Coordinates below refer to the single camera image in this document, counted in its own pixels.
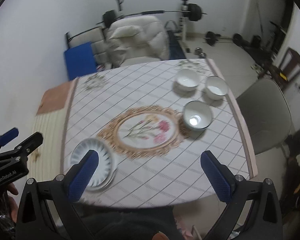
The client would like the white bowl with dark rim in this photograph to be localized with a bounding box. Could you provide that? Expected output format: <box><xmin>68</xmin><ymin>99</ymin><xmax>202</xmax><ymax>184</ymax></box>
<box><xmin>205</xmin><ymin>76</ymin><xmax>228</xmax><ymax>100</ymax></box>
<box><xmin>183</xmin><ymin>101</ymin><xmax>213</xmax><ymax>131</ymax></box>

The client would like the person's dark fleece clothing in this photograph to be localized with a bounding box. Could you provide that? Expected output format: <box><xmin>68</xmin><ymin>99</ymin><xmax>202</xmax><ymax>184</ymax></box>
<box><xmin>80</xmin><ymin>204</ymin><xmax>177</xmax><ymax>240</ymax></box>

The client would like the dark wooden chair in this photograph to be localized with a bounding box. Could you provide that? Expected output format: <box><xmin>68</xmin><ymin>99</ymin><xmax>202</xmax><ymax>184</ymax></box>
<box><xmin>265</xmin><ymin>47</ymin><xmax>300</xmax><ymax>90</ymax></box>

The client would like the blue folded mat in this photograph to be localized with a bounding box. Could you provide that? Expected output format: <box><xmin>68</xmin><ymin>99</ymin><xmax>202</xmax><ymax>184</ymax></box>
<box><xmin>63</xmin><ymin>41</ymin><xmax>98</xmax><ymax>80</ymax></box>

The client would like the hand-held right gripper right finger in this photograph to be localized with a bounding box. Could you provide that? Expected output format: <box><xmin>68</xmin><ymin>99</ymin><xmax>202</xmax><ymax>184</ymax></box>
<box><xmin>201</xmin><ymin>151</ymin><xmax>283</xmax><ymax>240</ymax></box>

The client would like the white quilted chair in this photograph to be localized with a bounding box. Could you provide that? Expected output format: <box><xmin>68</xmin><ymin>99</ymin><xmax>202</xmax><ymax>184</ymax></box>
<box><xmin>66</xmin><ymin>27</ymin><xmax>108</xmax><ymax>65</ymax></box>

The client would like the barbell with black plates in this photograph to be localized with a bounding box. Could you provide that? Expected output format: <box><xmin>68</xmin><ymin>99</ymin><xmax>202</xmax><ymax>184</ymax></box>
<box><xmin>97</xmin><ymin>3</ymin><xmax>207</xmax><ymax>28</ymax></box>

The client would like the white puffer jacket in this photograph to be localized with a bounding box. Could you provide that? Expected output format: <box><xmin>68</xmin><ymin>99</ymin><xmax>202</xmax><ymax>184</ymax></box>
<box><xmin>107</xmin><ymin>15</ymin><xmax>170</xmax><ymax>67</ymax></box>

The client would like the short barbell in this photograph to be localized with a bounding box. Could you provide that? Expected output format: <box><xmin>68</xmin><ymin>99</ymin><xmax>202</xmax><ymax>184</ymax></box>
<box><xmin>205</xmin><ymin>31</ymin><xmax>243</xmax><ymax>47</ymax></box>

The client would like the table with striped cover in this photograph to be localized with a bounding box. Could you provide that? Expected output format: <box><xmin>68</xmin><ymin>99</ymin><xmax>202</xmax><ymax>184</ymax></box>
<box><xmin>35</xmin><ymin>81</ymin><xmax>77</xmax><ymax>180</ymax></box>

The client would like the blue striped white plate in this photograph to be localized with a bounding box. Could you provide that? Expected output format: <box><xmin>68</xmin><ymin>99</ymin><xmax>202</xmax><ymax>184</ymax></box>
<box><xmin>70</xmin><ymin>138</ymin><xmax>113</xmax><ymax>188</ymax></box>

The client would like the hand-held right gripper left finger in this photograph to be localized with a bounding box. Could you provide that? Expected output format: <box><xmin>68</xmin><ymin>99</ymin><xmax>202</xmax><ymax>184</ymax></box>
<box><xmin>16</xmin><ymin>150</ymin><xmax>99</xmax><ymax>240</ymax></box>

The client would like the diamond pattern floral tablecloth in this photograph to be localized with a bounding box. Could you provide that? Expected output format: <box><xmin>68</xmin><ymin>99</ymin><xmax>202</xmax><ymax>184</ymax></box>
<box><xmin>61</xmin><ymin>59</ymin><xmax>258</xmax><ymax>208</ymax></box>

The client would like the person's left hand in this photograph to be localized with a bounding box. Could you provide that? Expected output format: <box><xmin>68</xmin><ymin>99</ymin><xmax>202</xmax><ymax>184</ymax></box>
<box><xmin>4</xmin><ymin>182</ymin><xmax>19</xmax><ymax>197</ymax></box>

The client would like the grey shell chair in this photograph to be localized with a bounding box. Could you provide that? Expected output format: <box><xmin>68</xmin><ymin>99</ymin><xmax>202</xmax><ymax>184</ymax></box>
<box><xmin>236</xmin><ymin>79</ymin><xmax>293</xmax><ymax>155</ymax></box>

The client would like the barbell on rack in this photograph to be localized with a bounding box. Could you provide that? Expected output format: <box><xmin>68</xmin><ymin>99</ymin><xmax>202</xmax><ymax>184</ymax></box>
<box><xmin>115</xmin><ymin>0</ymin><xmax>190</xmax><ymax>40</ymax></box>

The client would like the black weight bench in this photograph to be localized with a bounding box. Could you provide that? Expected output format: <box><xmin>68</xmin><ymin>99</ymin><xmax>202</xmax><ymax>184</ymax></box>
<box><xmin>166</xmin><ymin>29</ymin><xmax>187</xmax><ymax>60</ymax></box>

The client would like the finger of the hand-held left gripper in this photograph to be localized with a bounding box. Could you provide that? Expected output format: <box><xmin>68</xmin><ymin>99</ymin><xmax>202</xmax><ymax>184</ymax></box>
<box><xmin>0</xmin><ymin>127</ymin><xmax>19</xmax><ymax>155</ymax></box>
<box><xmin>14</xmin><ymin>132</ymin><xmax>44</xmax><ymax>156</ymax></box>

